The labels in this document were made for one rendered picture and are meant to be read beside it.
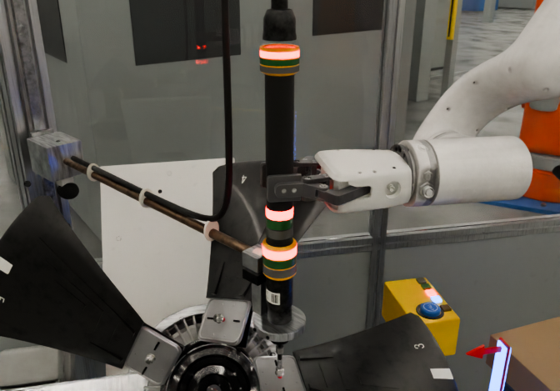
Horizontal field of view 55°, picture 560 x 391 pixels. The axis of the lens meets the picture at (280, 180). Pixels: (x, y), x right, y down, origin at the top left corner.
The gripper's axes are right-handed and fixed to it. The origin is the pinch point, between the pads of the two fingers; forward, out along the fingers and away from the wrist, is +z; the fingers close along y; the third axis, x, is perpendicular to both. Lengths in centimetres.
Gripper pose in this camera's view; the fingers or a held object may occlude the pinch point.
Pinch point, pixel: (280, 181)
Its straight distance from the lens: 65.0
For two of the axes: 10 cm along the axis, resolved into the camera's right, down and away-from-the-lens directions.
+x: 0.2, -9.3, -3.7
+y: -2.0, -3.6, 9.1
